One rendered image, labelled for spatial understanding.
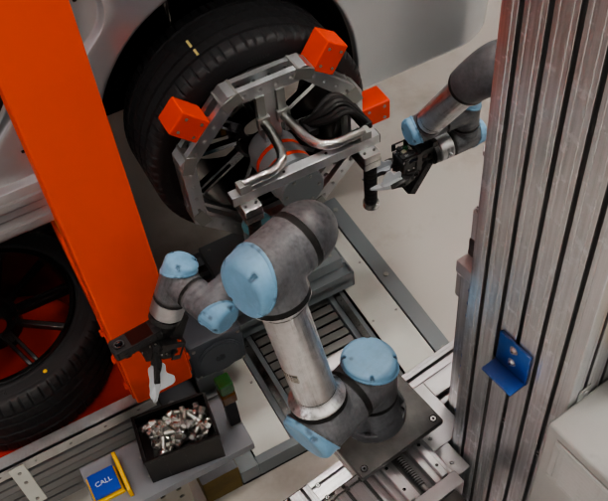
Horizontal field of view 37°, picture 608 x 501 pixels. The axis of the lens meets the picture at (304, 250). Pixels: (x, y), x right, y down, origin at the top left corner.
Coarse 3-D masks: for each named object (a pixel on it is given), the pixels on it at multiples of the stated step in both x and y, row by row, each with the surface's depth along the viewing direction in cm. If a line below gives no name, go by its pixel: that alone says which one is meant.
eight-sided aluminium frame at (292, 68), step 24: (264, 72) 228; (288, 72) 226; (312, 72) 229; (336, 72) 241; (216, 96) 224; (240, 96) 223; (360, 96) 244; (216, 120) 225; (192, 144) 228; (192, 168) 232; (336, 168) 261; (192, 192) 238; (192, 216) 245; (216, 216) 249
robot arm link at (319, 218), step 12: (300, 204) 153; (312, 204) 154; (324, 204) 158; (300, 216) 151; (312, 216) 151; (324, 216) 153; (312, 228) 150; (324, 228) 151; (336, 228) 155; (324, 240) 151; (336, 240) 155; (324, 252) 152
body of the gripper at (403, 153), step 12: (408, 144) 240; (420, 144) 238; (432, 144) 238; (396, 156) 237; (408, 156) 235; (420, 156) 235; (432, 156) 242; (396, 168) 241; (408, 168) 237; (420, 168) 239
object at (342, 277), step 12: (204, 264) 310; (348, 264) 307; (204, 276) 308; (324, 276) 307; (336, 276) 306; (348, 276) 305; (312, 288) 304; (324, 288) 303; (336, 288) 307; (312, 300) 304; (240, 324) 294; (252, 324) 297
